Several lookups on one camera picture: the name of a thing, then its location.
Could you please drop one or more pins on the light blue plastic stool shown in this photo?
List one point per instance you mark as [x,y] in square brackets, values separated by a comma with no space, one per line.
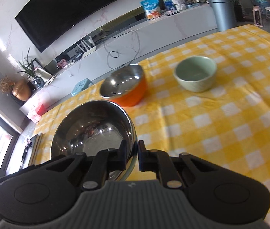
[81,86]

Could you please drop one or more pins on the white marble tv console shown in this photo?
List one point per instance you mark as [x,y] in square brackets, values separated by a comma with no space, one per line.
[129,46]

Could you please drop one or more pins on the white wifi router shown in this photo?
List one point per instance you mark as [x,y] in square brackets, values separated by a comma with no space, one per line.
[87,46]

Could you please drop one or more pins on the black wall television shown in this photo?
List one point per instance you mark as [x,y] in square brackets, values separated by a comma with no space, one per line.
[44,21]

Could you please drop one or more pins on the golden acorn vase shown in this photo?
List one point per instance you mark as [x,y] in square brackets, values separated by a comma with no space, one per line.
[21,90]

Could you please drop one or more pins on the grey metal trash bin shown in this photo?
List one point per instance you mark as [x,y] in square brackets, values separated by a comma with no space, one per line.
[224,14]

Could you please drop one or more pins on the green plant in blue vase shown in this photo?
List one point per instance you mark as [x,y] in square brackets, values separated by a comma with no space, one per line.
[27,66]

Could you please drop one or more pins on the yellow checkered tablecloth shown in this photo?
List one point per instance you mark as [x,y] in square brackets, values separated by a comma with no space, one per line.
[228,125]

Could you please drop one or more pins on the blue snack bag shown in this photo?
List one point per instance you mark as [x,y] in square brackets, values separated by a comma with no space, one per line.
[151,8]

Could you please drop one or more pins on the blue steel bowl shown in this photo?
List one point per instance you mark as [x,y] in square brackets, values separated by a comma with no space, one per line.
[94,126]

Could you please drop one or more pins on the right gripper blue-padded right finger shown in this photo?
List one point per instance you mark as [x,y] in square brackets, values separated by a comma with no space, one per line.
[173,172]

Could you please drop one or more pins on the orange steel bowl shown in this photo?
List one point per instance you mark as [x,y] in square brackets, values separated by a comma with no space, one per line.
[125,86]

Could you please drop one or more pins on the pink storage box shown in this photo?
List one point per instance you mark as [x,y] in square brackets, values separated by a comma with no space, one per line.
[36,113]

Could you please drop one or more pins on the green ceramic bowl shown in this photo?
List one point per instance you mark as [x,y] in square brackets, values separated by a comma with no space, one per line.
[196,74]

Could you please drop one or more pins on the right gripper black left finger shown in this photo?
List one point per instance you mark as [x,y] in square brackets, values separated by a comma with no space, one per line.
[90,173]

